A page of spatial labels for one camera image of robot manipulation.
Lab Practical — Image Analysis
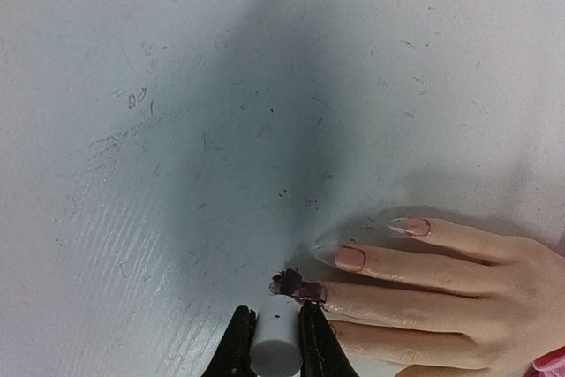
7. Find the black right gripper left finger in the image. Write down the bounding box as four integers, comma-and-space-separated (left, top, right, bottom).
203, 305, 257, 377

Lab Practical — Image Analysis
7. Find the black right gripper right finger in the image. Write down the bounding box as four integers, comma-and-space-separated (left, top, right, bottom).
299, 302, 358, 377

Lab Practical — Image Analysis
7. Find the mannequin hand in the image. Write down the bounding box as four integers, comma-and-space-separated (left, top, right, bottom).
319, 218, 564, 376

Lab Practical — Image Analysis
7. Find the pink hoodie cloth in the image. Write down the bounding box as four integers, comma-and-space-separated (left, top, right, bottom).
532, 347, 565, 377

